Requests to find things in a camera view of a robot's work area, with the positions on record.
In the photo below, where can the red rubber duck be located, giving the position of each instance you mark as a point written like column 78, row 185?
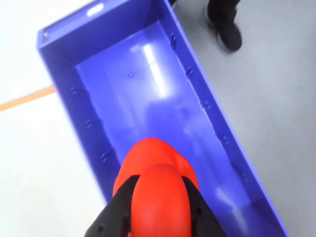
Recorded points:
column 158, row 195

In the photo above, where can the black shoe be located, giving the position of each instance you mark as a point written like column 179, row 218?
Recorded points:
column 227, row 27

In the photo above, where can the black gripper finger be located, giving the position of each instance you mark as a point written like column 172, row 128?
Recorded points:
column 113, row 212
column 202, row 214

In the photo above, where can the blue plastic box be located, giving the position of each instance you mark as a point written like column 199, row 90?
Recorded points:
column 111, row 98

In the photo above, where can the orange tape strip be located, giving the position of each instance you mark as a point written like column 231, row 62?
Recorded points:
column 27, row 98

